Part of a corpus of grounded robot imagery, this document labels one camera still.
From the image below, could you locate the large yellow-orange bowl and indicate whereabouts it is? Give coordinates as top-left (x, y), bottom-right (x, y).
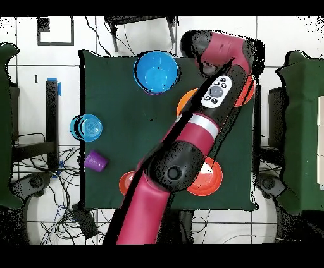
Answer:
top-left (176, 88), bottom-right (199, 117)

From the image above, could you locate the large blue bowl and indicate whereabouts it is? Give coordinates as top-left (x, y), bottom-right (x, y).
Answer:
top-left (133, 51), bottom-right (180, 95)

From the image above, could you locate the large orange bowl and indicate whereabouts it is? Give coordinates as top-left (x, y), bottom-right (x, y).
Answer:
top-left (186, 156), bottom-right (224, 197)
top-left (234, 75), bottom-right (256, 108)

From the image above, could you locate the purple cup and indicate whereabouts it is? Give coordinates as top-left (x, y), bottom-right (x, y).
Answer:
top-left (83, 150), bottom-right (109, 173)

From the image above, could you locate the dark green table cloth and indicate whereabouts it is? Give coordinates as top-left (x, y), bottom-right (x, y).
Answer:
top-left (79, 49), bottom-right (261, 211)

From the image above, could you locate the small orange bowl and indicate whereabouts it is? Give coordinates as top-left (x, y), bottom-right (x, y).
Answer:
top-left (118, 171), bottom-right (137, 196)

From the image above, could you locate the small blue bowl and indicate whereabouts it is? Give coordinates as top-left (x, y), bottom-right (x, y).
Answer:
top-left (69, 114), bottom-right (104, 143)

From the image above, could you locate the blue tape strip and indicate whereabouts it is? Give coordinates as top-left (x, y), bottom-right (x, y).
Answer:
top-left (46, 77), bottom-right (62, 97)

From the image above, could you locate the black office chair base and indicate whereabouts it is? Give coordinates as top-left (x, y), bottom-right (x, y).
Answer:
top-left (255, 173), bottom-right (287, 200)
top-left (11, 171), bottom-right (53, 199)

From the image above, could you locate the black power box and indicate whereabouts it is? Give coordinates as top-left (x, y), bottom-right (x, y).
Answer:
top-left (71, 203), bottom-right (99, 240)

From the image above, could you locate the green cloth covered side table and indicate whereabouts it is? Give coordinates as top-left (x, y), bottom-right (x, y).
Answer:
top-left (275, 50), bottom-right (324, 216)
top-left (0, 42), bottom-right (23, 209)

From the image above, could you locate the black square frame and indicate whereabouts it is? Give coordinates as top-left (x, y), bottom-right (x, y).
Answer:
top-left (37, 16), bottom-right (75, 47)

